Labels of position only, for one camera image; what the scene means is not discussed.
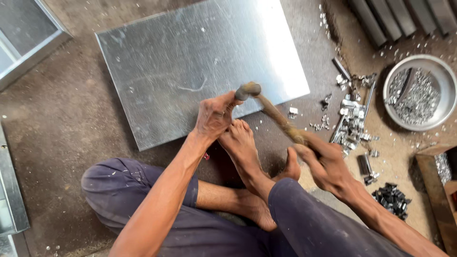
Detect person's right hand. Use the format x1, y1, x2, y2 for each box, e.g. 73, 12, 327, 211
293, 142, 355, 196

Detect person's left hand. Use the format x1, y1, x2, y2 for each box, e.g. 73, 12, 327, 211
194, 91, 244, 143

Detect wooden-handled hammer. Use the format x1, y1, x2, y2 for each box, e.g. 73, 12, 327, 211
234, 81, 311, 146

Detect person's right foot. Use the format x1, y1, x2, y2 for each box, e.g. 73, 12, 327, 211
218, 119, 276, 200

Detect person's foot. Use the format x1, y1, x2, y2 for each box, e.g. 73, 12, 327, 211
232, 146, 301, 232
218, 119, 276, 200

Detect large shiny metal sheet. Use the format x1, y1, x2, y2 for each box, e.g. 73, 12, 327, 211
96, 0, 310, 151

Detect small cluster of metal clips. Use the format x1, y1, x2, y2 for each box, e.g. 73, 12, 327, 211
309, 114, 331, 131

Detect person's left foot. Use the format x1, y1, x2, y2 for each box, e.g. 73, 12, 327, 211
232, 146, 301, 232

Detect flat grey metal bar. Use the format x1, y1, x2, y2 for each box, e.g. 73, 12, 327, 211
332, 57, 352, 80

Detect pile of shiny metal clips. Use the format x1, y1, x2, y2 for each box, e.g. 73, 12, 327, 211
329, 73, 380, 158

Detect person's dark blue trousers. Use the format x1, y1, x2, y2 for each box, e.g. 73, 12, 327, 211
81, 158, 413, 257

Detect short metal cylinder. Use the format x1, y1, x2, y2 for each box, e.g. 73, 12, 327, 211
358, 153, 373, 176

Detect heap of tiny metal bits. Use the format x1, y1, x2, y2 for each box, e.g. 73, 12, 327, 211
387, 68, 441, 125

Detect pile of black metal clips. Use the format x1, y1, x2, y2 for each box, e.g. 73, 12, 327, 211
371, 183, 412, 221

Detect row of grey metal channels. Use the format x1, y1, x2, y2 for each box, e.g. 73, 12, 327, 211
347, 0, 457, 49

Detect round steel bowl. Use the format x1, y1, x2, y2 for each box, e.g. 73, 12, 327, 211
383, 54, 457, 132

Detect folded sheet metal tray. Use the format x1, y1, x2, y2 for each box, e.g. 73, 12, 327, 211
0, 0, 73, 91

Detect wooden box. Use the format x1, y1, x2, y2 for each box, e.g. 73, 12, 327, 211
415, 143, 457, 256

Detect folded sheet metal panel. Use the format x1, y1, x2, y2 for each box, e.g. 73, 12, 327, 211
0, 123, 30, 257

